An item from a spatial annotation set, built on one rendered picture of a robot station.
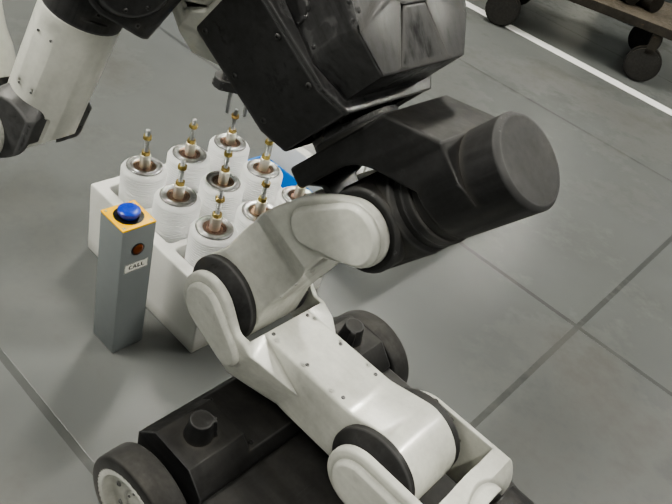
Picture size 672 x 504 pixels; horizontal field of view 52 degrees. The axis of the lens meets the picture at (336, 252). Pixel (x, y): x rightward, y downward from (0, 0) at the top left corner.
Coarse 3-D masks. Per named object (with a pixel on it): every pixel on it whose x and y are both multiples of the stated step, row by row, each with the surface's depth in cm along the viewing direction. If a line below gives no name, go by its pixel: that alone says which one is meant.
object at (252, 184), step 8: (240, 176) 158; (248, 176) 155; (256, 176) 155; (280, 176) 158; (248, 184) 156; (256, 184) 155; (272, 184) 156; (280, 184) 159; (248, 192) 157; (256, 192) 157; (272, 192) 158; (248, 200) 158; (272, 200) 160
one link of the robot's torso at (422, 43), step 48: (192, 0) 78; (240, 0) 76; (288, 0) 75; (336, 0) 70; (384, 0) 72; (432, 0) 78; (192, 48) 87; (240, 48) 80; (288, 48) 76; (336, 48) 73; (384, 48) 73; (432, 48) 78; (240, 96) 84; (288, 96) 79; (336, 96) 77; (384, 96) 82; (288, 144) 85
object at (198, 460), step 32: (352, 320) 127; (384, 352) 131; (224, 384) 116; (192, 416) 102; (224, 416) 108; (256, 416) 113; (288, 416) 114; (160, 448) 104; (192, 448) 103; (224, 448) 104; (256, 448) 108; (288, 448) 112; (320, 448) 114; (192, 480) 100; (224, 480) 103; (256, 480) 106; (288, 480) 108; (320, 480) 109; (448, 480) 115
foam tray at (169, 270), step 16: (96, 192) 149; (112, 192) 149; (96, 208) 151; (96, 224) 154; (96, 240) 156; (160, 240) 141; (160, 256) 140; (176, 256) 139; (160, 272) 142; (176, 272) 137; (192, 272) 136; (160, 288) 144; (176, 288) 139; (160, 304) 146; (176, 304) 141; (160, 320) 148; (176, 320) 143; (192, 320) 139; (176, 336) 146; (192, 336) 141; (192, 352) 144
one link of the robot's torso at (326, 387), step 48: (192, 288) 107; (240, 336) 105; (288, 336) 108; (336, 336) 111; (288, 384) 106; (336, 384) 103; (384, 384) 105; (336, 432) 103; (384, 432) 96; (432, 432) 99; (432, 480) 99
